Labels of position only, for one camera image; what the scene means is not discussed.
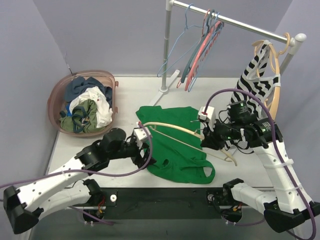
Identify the cream yellow hanger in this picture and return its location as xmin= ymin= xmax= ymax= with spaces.
xmin=143 ymin=122 xmax=238 ymax=167

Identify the green tank top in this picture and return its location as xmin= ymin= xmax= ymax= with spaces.
xmin=136 ymin=106 xmax=216 ymax=185

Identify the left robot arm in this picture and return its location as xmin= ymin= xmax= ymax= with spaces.
xmin=1 ymin=125 xmax=153 ymax=235

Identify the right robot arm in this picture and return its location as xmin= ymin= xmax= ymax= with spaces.
xmin=197 ymin=100 xmax=320 ymax=233

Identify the teal hanger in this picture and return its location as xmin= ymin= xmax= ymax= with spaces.
xmin=179 ymin=9 xmax=223 ymax=85

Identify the orange hanger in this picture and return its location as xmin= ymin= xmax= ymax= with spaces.
xmin=252 ymin=32 xmax=291 ymax=120

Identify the pink hanger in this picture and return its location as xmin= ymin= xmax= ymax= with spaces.
xmin=176 ymin=9 xmax=226 ymax=92

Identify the pile of clothes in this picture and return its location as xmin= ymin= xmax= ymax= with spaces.
xmin=59 ymin=76 xmax=113 ymax=134

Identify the pink laundry basket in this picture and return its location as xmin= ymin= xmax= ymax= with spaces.
xmin=47 ymin=70 xmax=119 ymax=138

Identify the white clothes rack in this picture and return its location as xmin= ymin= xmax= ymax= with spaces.
xmin=149 ymin=0 xmax=307 ymax=106

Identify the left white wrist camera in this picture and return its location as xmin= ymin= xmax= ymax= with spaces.
xmin=133 ymin=121 xmax=152 ymax=149

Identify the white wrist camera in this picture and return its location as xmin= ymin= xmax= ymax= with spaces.
xmin=197 ymin=106 xmax=216 ymax=132
xmin=133 ymin=121 xmax=152 ymax=149

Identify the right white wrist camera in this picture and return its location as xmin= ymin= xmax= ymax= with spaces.
xmin=197 ymin=106 xmax=216 ymax=132

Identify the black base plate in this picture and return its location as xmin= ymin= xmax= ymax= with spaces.
xmin=71 ymin=187 xmax=243 ymax=221

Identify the light blue wire hanger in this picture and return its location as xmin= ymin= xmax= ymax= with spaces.
xmin=156 ymin=3 xmax=222 ymax=78

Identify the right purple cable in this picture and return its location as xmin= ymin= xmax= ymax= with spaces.
xmin=204 ymin=88 xmax=317 ymax=240

